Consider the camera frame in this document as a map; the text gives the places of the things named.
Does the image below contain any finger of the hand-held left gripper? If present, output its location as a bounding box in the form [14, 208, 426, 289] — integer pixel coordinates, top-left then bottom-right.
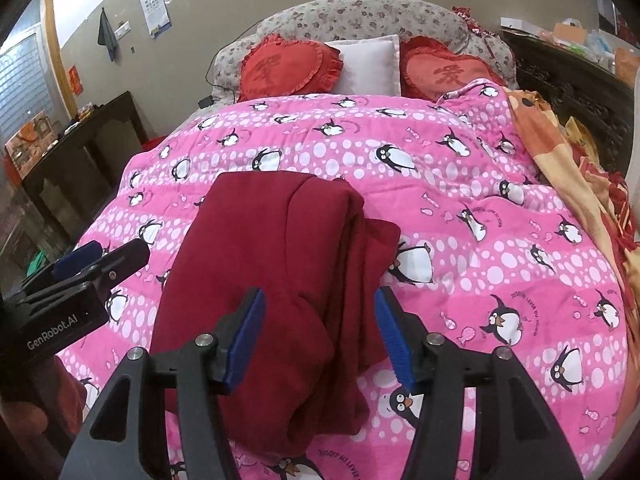
[22, 241, 106, 293]
[17, 237, 151, 308]

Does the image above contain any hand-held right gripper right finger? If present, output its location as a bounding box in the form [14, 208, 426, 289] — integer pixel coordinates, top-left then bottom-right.
[374, 285, 586, 480]

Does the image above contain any dark wooden sideboard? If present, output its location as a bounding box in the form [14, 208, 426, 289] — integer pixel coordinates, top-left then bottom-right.
[20, 91, 148, 241]

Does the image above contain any red patterned cloth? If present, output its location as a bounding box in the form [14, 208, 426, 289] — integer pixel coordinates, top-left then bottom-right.
[452, 6, 485, 37]

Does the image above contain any window with metal grille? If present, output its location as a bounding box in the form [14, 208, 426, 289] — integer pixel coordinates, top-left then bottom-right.
[0, 30, 56, 161]

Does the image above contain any brown cardboard box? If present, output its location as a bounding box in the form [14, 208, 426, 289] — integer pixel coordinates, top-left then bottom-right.
[552, 22, 588, 46]

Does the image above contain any dark carved wooden cabinet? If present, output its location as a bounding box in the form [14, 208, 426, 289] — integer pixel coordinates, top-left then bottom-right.
[500, 30, 640, 176]

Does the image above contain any orange bag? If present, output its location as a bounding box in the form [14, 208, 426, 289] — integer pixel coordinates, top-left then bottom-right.
[614, 47, 640, 85]

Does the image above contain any pink penguin print blanket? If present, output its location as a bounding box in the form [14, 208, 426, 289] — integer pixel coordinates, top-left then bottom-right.
[55, 80, 631, 480]

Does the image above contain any orange floral fleece blanket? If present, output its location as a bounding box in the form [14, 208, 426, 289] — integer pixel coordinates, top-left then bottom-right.
[505, 87, 640, 306]

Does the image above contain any dark red garment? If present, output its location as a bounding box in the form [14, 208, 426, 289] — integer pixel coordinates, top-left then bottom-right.
[149, 170, 402, 451]

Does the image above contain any eye chart wall poster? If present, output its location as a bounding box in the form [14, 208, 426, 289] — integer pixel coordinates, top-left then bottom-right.
[136, 0, 173, 40]

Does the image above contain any grey floral padded headboard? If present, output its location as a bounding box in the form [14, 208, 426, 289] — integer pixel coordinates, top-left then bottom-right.
[207, 0, 518, 106]

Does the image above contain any grey hanging cloth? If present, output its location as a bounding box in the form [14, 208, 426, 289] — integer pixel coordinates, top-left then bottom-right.
[96, 8, 118, 62]

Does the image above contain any white pillow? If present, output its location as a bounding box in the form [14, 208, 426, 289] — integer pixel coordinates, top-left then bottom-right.
[322, 34, 402, 97]

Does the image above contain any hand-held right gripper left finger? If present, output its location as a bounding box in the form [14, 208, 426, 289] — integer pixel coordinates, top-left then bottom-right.
[60, 287, 268, 480]

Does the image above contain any orange cardboard box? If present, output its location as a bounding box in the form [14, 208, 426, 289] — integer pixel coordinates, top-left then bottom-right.
[5, 115, 56, 181]

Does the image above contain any red heart-shaped pillow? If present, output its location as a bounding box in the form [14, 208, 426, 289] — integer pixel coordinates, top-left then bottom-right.
[398, 35, 508, 103]
[236, 32, 346, 103]

